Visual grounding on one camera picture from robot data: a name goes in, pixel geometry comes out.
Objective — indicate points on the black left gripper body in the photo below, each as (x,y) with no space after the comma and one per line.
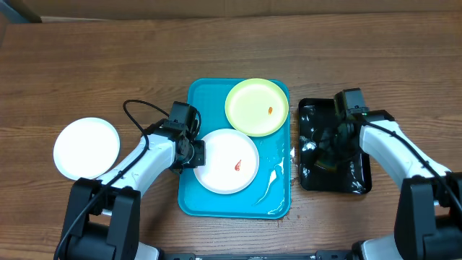
(197,157)

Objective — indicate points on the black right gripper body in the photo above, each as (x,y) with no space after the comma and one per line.
(342,146)

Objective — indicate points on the yellow green scrub sponge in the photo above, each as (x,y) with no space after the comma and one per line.
(326,154)

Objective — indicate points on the white plate with ketchup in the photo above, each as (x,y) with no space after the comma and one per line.
(231,162)

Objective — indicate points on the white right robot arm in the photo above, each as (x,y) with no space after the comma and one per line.
(428,218)

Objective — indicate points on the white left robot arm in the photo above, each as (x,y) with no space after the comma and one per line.
(103,214)

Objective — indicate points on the black water tray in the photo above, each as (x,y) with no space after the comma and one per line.
(352,177)

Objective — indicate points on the yellow-green plate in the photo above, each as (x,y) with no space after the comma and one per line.
(257,107)

